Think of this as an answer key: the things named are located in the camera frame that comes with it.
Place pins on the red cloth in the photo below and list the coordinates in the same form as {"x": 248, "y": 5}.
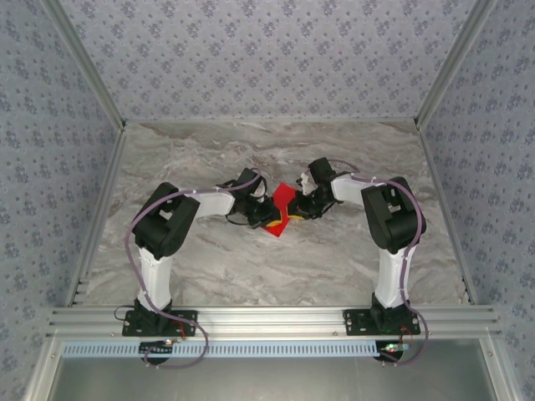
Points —
{"x": 284, "y": 194}

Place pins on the slanted aluminium frame post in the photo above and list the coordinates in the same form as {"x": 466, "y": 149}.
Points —
{"x": 88, "y": 62}
{"x": 451, "y": 62}

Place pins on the wide aluminium mounting rail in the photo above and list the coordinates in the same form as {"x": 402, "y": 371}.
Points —
{"x": 271, "y": 319}

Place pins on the thin aluminium table end rail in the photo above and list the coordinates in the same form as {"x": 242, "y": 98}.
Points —
{"x": 271, "y": 120}

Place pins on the aluminium table side rail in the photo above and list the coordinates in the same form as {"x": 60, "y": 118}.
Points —
{"x": 99, "y": 209}

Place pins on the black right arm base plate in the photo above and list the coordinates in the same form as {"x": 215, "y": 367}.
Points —
{"x": 353, "y": 323}

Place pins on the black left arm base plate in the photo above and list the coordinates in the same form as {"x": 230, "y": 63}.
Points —
{"x": 190, "y": 328}

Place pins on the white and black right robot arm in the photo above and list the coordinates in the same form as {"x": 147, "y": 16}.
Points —
{"x": 390, "y": 280}

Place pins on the small black electronics board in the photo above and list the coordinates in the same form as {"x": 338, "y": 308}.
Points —
{"x": 154, "y": 347}
{"x": 390, "y": 348}

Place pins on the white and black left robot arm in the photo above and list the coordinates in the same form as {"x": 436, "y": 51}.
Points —
{"x": 156, "y": 275}

